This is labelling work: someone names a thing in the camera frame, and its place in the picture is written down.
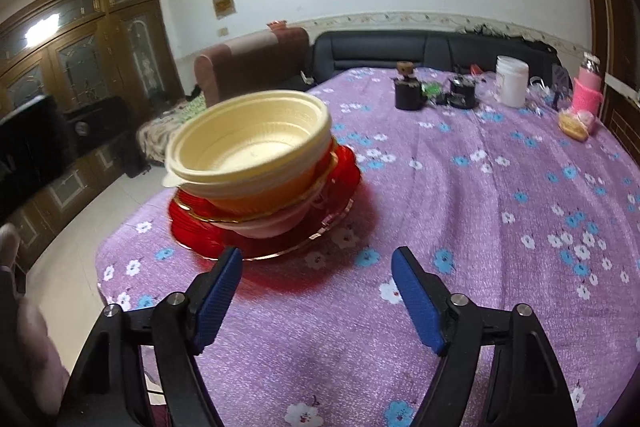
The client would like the large red glass plate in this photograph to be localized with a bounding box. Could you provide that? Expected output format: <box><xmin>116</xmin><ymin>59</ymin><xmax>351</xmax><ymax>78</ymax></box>
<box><xmin>168</xmin><ymin>192</ymin><xmax>357</xmax><ymax>263</ymax></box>

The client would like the wooden glass-door cabinet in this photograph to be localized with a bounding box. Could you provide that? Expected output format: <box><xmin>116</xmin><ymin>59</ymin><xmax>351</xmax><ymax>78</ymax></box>
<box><xmin>0</xmin><ymin>0</ymin><xmax>183</xmax><ymax>268</ymax></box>

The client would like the bottle with pink sleeve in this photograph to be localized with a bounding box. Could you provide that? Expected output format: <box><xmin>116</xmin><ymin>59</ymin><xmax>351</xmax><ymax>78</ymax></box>
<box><xmin>572</xmin><ymin>53</ymin><xmax>602</xmax><ymax>112</ymax></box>

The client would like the wrapped bread packet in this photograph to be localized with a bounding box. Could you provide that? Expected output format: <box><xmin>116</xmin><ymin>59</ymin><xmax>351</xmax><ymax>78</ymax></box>
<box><xmin>558</xmin><ymin>108</ymin><xmax>598</xmax><ymax>142</ymax></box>

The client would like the brown armchair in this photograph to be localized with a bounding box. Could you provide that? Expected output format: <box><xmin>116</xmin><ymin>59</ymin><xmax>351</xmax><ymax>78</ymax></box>
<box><xmin>194</xmin><ymin>27</ymin><xmax>310</xmax><ymax>108</ymax></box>

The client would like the white plastic jar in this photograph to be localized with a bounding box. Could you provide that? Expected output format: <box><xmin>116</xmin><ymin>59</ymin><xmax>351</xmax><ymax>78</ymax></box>
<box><xmin>495</xmin><ymin>55</ymin><xmax>530</xmax><ymax>108</ymax></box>

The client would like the person's left hand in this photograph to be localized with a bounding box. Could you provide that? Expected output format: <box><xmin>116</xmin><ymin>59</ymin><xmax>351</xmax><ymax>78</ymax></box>
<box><xmin>0</xmin><ymin>224</ymin><xmax>71</xmax><ymax>413</ymax></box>

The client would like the small black device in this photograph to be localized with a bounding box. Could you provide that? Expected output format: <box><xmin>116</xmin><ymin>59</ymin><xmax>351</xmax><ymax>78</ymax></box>
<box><xmin>447</xmin><ymin>77</ymin><xmax>478</xmax><ymax>109</ymax></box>

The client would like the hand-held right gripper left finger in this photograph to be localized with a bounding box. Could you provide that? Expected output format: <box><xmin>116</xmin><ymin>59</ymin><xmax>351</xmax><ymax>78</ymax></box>
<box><xmin>60</xmin><ymin>247</ymin><xmax>244</xmax><ymax>427</ymax></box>

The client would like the black leather sofa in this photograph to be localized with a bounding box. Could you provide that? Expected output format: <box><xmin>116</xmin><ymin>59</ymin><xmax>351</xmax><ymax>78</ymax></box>
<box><xmin>306</xmin><ymin>30</ymin><xmax>560</xmax><ymax>88</ymax></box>

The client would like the black television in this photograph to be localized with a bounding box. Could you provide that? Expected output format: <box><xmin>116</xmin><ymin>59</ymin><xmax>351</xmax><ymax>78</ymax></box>
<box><xmin>0</xmin><ymin>94</ymin><xmax>77</xmax><ymax>214</ymax></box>

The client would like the white bowl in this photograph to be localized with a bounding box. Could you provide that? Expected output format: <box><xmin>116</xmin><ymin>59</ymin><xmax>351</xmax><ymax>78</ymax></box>
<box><xmin>210</xmin><ymin>194</ymin><xmax>326</xmax><ymax>239</ymax></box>
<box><xmin>172</xmin><ymin>177</ymin><xmax>321</xmax><ymax>214</ymax></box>

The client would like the purple floral tablecloth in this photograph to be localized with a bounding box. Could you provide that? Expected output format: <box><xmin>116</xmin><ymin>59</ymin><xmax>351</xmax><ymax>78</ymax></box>
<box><xmin>96</xmin><ymin>66</ymin><xmax>640</xmax><ymax>427</ymax></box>

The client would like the dark jar with cork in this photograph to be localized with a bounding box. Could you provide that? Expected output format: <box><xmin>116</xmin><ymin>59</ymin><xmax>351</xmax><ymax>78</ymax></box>
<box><xmin>394</xmin><ymin>62</ymin><xmax>422</xmax><ymax>110</ymax></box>

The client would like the cream plastic bowl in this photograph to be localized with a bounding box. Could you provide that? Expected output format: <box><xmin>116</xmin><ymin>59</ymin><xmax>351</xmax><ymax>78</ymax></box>
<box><xmin>177</xmin><ymin>91</ymin><xmax>331</xmax><ymax>180</ymax></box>
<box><xmin>164</xmin><ymin>107</ymin><xmax>335</xmax><ymax>215</ymax></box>

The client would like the small green object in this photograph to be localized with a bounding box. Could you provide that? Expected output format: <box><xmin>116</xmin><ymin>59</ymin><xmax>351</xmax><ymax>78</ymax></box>
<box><xmin>421</xmin><ymin>82</ymin><xmax>445</xmax><ymax>105</ymax></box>

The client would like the patterned blanket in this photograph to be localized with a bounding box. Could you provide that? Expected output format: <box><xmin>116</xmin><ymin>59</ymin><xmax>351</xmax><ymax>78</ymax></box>
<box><xmin>136</xmin><ymin>99</ymin><xmax>206</xmax><ymax>168</ymax></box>

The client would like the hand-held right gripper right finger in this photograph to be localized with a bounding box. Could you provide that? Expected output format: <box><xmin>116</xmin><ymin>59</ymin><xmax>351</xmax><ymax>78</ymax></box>
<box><xmin>391</xmin><ymin>247</ymin><xmax>578</xmax><ymax>427</ymax></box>

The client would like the wooden door frame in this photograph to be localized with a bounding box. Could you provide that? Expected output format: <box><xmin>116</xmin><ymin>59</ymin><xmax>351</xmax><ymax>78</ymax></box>
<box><xmin>570</xmin><ymin>0</ymin><xmax>640</xmax><ymax>138</ymax></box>

